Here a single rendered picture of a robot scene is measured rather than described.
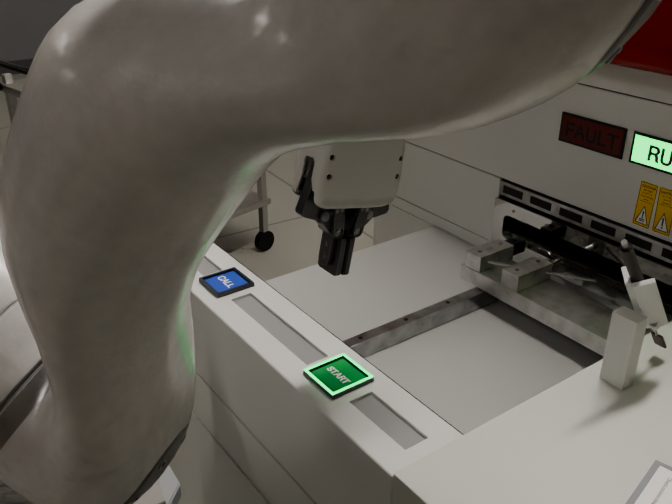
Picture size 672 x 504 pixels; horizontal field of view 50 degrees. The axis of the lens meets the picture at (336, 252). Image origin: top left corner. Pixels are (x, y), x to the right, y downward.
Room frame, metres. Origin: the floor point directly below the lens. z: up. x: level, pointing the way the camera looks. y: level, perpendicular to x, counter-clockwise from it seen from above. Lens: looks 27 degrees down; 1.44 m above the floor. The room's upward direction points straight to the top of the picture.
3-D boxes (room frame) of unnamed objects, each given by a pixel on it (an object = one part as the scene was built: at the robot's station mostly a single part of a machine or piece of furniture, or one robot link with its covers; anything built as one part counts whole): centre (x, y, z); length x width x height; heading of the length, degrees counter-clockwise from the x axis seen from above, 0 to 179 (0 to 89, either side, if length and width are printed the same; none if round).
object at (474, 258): (1.07, -0.26, 0.89); 0.08 x 0.03 x 0.03; 126
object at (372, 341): (0.97, -0.14, 0.84); 0.50 x 0.02 x 0.03; 126
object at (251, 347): (0.74, 0.07, 0.89); 0.55 x 0.09 x 0.14; 36
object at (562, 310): (0.94, -0.35, 0.87); 0.36 x 0.08 x 0.03; 36
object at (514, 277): (1.01, -0.30, 0.89); 0.08 x 0.03 x 0.03; 126
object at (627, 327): (0.64, -0.32, 1.03); 0.06 x 0.04 x 0.13; 126
